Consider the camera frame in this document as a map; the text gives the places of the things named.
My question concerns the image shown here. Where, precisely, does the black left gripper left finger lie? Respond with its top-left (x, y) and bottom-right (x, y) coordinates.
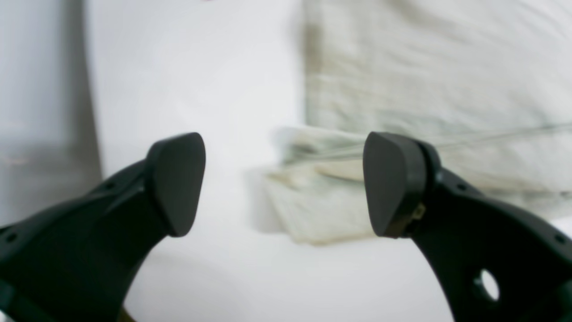
top-left (1, 132), bottom-right (206, 322)

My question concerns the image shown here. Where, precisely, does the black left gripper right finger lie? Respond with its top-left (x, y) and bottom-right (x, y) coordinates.
top-left (363, 132), bottom-right (572, 322)

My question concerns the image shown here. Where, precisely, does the beige t-shirt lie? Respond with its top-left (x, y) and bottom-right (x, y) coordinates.
top-left (265, 0), bottom-right (572, 245)

